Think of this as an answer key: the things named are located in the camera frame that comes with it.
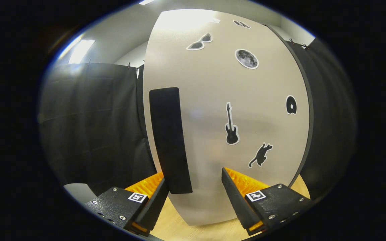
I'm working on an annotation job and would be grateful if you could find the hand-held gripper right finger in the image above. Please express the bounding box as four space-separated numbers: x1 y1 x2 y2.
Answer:
221 167 314 236

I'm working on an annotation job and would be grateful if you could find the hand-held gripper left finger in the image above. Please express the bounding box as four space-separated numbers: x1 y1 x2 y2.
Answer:
85 172 170 237

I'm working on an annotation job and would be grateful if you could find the black door handle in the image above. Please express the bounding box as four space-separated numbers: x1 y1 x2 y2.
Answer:
149 87 193 194

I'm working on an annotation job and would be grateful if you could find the dark grey shoe cabinet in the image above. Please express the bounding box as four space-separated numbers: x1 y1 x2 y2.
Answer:
136 23 315 188

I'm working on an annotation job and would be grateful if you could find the beige shoe cabinet door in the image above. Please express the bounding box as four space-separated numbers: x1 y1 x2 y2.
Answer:
143 9 311 226

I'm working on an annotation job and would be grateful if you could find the black backdrop cloth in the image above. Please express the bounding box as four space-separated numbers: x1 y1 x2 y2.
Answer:
39 37 358 201

